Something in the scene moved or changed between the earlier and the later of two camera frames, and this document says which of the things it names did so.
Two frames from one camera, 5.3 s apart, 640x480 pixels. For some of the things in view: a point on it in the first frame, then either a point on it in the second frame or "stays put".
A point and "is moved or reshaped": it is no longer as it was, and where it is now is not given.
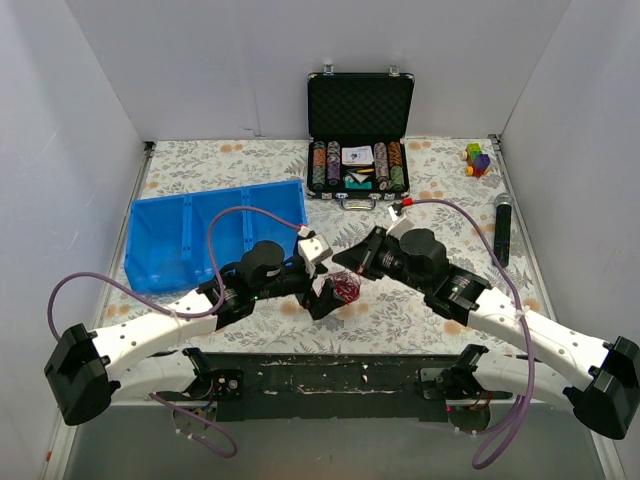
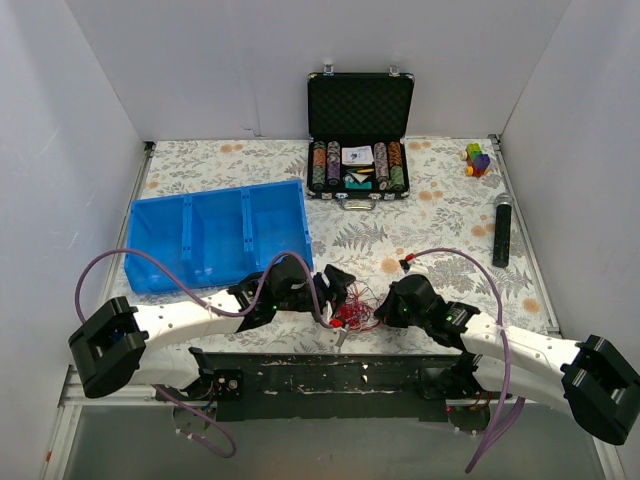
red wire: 347,285 is moved or reshaped
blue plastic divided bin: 167,237 stays put
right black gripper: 373,255 → 386,307
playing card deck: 357,156 stays put
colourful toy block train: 478,163 stays put
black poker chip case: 358,124 stays put
